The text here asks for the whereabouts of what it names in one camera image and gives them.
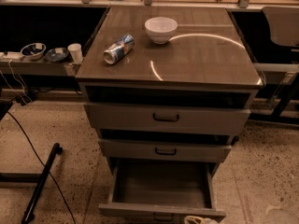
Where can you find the grey drawer cabinet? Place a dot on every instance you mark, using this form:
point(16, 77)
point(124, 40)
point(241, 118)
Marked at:
point(203, 65)

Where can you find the black stand leg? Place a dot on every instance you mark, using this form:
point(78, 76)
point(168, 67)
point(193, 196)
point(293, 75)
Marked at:
point(29, 212)

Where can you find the white bowl with blue inside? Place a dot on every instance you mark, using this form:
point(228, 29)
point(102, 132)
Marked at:
point(34, 51)

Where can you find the white paper cup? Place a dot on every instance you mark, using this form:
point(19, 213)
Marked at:
point(76, 52)

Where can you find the white power strip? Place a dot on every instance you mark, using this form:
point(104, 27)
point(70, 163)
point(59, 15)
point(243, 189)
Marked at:
point(10, 56)

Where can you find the grey chair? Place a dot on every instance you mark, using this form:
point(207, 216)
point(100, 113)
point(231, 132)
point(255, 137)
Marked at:
point(283, 25)

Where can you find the grey bottom drawer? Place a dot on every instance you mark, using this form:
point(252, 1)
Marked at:
point(161, 191)

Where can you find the blue silver drink can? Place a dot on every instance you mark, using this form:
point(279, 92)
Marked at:
point(119, 49)

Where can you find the grey top drawer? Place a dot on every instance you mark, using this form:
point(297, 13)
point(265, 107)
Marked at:
point(166, 119)

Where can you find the grey drawer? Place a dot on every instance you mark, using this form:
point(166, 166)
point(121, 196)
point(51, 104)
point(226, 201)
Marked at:
point(166, 119)
point(161, 191)
point(163, 151)

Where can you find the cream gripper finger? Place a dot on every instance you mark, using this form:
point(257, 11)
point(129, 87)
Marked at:
point(199, 220)

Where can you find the grey middle drawer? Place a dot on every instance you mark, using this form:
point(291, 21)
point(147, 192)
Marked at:
point(163, 151)

